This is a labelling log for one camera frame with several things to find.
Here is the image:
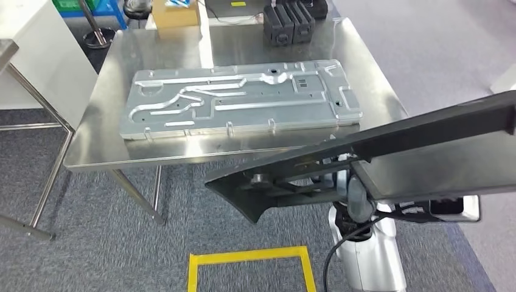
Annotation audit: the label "stainless steel table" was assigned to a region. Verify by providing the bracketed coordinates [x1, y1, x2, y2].
[0, 38, 76, 243]

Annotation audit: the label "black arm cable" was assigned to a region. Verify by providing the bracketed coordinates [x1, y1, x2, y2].
[322, 217, 383, 292]

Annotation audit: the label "black plastic panel part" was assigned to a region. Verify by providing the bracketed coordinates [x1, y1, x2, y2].
[204, 90, 516, 225]

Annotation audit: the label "cardboard box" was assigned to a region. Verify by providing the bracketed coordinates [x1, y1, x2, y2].
[150, 0, 201, 40]

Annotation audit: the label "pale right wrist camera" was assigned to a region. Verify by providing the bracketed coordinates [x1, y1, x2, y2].
[382, 194, 483, 225]

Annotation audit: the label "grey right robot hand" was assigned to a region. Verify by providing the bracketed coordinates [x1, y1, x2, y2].
[318, 155, 379, 224]

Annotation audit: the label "chrome stanchion post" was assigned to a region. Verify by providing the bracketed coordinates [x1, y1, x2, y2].
[76, 0, 117, 50]

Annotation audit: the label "stamped silver metal plate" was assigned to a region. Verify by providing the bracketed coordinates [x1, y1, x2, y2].
[119, 59, 364, 142]

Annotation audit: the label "stainless steel workbench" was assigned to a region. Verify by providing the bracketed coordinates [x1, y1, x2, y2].
[63, 16, 410, 227]

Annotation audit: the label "white cabinet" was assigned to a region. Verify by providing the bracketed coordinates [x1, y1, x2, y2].
[0, 0, 100, 131]

